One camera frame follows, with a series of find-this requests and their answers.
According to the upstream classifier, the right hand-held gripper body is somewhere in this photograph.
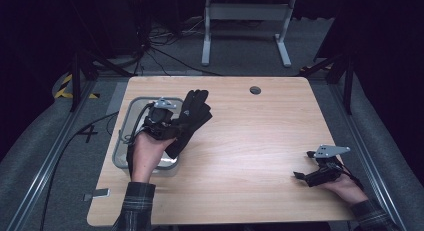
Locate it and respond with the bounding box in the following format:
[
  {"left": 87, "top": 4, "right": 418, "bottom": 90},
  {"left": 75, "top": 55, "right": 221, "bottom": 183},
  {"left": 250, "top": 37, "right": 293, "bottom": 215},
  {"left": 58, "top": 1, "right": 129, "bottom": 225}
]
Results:
[{"left": 304, "top": 143, "right": 352, "bottom": 188}]

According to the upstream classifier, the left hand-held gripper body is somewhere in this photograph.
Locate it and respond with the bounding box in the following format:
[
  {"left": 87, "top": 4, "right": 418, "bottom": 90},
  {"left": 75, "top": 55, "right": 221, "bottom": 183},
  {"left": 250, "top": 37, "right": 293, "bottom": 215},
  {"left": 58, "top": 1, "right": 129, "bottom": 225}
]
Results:
[{"left": 142, "top": 96, "right": 179, "bottom": 141}]

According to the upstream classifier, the black glove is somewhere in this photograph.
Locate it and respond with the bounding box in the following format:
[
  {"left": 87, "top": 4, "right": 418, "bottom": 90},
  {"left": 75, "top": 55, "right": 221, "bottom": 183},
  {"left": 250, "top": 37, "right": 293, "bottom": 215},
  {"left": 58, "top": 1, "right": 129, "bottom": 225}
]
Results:
[{"left": 164, "top": 88, "right": 214, "bottom": 160}]

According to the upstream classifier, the person's right hand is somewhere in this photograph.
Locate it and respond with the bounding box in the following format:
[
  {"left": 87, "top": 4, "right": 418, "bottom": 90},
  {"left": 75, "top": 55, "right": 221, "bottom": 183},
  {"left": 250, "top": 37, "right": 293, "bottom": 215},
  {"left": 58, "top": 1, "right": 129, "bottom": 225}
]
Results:
[{"left": 320, "top": 172, "right": 370, "bottom": 206}]

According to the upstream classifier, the person's left hand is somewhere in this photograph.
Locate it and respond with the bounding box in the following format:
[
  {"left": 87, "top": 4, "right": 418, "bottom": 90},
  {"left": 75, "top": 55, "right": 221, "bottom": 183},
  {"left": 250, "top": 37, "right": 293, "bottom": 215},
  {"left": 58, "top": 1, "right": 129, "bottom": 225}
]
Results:
[{"left": 128, "top": 130, "right": 177, "bottom": 185}]

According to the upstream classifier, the black tripod stand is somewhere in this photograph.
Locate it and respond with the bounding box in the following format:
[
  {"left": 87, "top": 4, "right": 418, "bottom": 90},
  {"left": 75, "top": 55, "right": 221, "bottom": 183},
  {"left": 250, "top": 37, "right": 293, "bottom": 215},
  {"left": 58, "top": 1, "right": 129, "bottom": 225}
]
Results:
[
  {"left": 67, "top": 48, "right": 135, "bottom": 113},
  {"left": 299, "top": 53, "right": 356, "bottom": 116}
]

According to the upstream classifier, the yellow black hazard tape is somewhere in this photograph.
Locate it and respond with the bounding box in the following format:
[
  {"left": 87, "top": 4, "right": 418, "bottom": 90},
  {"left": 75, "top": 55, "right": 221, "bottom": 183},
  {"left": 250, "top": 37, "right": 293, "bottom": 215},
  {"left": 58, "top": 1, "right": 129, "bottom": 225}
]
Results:
[{"left": 53, "top": 73, "right": 101, "bottom": 100}]

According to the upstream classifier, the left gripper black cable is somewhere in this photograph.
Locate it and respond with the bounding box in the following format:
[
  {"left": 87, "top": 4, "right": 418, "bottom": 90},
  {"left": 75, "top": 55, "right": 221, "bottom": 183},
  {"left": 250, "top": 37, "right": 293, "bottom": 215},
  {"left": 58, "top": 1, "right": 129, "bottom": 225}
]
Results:
[{"left": 125, "top": 102, "right": 155, "bottom": 175}]

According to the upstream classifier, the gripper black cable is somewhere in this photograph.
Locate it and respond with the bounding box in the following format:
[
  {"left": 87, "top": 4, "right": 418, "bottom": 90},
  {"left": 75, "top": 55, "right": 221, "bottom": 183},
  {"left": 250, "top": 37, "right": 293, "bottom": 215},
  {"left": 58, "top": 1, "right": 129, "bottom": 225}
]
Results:
[
  {"left": 338, "top": 160, "right": 365, "bottom": 192},
  {"left": 125, "top": 102, "right": 155, "bottom": 175}
]

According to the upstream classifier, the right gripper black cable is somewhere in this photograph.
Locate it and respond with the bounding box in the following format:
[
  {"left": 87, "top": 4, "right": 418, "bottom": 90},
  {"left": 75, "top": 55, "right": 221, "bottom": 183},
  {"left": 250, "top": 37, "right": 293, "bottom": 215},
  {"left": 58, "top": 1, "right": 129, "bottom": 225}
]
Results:
[{"left": 338, "top": 160, "right": 365, "bottom": 192}]

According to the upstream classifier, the bundle of floor cables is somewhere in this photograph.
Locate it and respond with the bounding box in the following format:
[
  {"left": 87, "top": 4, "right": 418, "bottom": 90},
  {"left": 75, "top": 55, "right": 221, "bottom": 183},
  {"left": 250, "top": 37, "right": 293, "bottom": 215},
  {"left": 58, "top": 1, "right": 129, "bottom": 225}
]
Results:
[{"left": 133, "top": 17, "right": 224, "bottom": 77}]

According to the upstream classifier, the small grey metal bracket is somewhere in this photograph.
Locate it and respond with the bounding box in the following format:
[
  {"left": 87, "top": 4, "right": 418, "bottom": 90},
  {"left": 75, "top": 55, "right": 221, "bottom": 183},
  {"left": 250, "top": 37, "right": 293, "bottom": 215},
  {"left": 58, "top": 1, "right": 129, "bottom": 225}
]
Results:
[{"left": 82, "top": 187, "right": 112, "bottom": 202}]

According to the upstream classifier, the black floor cable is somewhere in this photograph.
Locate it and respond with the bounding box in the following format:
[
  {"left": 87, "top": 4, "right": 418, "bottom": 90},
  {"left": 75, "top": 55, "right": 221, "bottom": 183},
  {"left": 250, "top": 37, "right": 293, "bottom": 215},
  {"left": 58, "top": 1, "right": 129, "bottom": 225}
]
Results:
[{"left": 39, "top": 110, "right": 120, "bottom": 231}]

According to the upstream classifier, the grey metal stand frame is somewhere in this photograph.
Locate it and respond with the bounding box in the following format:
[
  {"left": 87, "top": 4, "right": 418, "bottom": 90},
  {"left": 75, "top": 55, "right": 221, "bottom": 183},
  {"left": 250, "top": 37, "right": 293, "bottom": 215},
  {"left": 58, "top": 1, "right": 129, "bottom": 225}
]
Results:
[{"left": 200, "top": 0, "right": 297, "bottom": 68}]

